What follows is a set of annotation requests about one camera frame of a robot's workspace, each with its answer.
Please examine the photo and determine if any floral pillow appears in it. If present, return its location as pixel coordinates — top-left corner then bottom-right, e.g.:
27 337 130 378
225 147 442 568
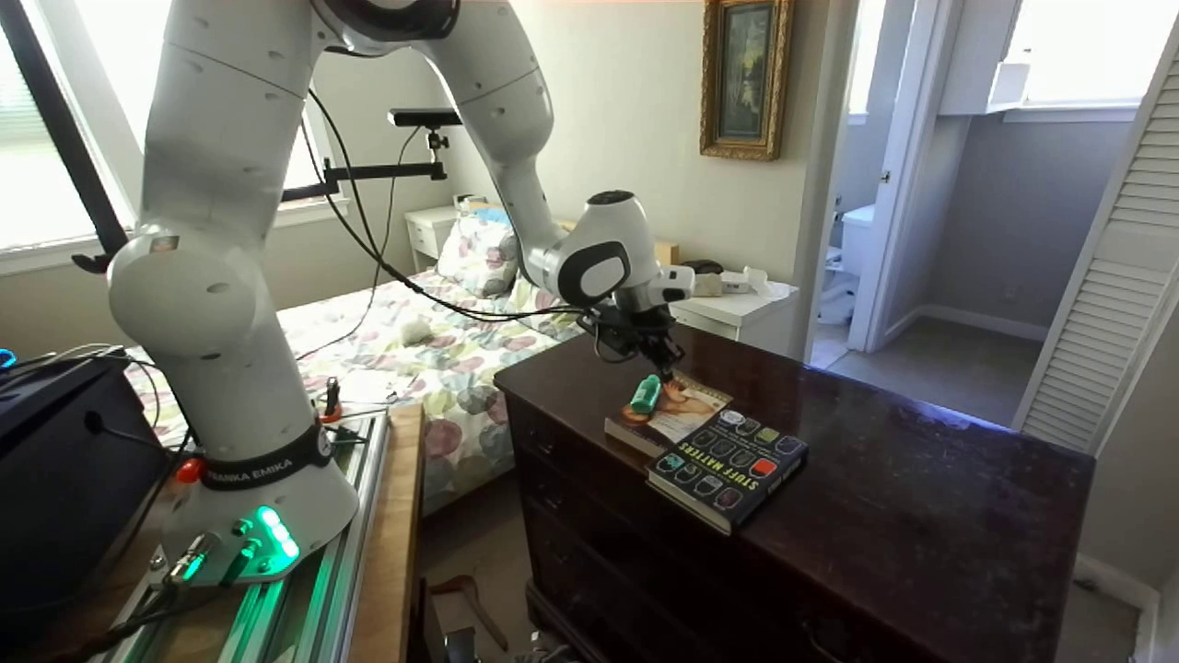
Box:
439 207 516 293

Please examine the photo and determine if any black Stuff Matters book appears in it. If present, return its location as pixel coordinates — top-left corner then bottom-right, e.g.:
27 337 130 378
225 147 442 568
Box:
648 410 805 535

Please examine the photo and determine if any gold framed painting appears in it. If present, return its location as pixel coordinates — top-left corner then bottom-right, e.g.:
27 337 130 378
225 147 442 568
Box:
701 0 791 161

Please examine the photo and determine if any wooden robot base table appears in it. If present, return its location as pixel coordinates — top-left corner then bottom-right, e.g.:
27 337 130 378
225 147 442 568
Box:
81 404 424 663

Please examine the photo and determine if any dark wooden dresser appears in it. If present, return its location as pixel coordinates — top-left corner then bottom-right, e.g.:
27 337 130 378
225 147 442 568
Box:
497 328 1095 663

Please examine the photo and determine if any floral quilt bed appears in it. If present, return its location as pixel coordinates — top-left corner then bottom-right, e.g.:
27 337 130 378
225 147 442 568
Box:
136 273 575 512

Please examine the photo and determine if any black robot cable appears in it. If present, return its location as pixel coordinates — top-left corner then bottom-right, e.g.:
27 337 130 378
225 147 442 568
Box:
299 84 582 328

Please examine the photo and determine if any white nightstand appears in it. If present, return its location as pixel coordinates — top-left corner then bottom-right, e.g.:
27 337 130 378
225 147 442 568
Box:
669 270 797 356

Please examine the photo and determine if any white louvered closet door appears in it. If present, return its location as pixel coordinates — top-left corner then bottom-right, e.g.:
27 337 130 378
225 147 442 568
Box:
1015 21 1179 453

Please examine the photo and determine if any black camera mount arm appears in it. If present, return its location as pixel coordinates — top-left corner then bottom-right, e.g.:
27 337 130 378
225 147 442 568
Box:
280 108 459 202

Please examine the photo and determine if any paperback book with portrait cover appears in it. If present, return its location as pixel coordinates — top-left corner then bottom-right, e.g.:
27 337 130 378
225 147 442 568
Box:
605 373 729 458

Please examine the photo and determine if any black equipment case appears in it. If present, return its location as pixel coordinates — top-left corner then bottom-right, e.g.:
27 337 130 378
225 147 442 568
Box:
0 350 166 618

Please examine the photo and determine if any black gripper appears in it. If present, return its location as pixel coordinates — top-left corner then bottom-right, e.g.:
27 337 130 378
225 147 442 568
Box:
577 307 686 367

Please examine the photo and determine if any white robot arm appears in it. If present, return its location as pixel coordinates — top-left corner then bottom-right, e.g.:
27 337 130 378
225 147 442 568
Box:
107 0 681 584

